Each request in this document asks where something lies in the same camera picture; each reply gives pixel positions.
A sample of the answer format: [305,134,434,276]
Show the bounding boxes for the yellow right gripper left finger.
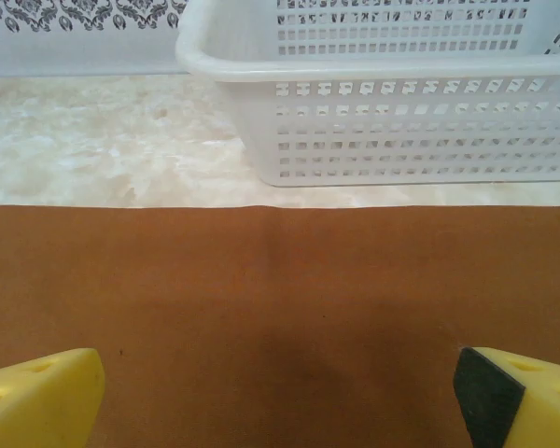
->
[0,347,106,448]

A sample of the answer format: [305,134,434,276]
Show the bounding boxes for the white plastic mesh basket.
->
[174,0,560,189]

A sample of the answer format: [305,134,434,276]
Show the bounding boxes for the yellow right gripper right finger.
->
[452,346,560,448]

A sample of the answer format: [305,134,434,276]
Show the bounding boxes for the brown long pants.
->
[0,203,560,448]

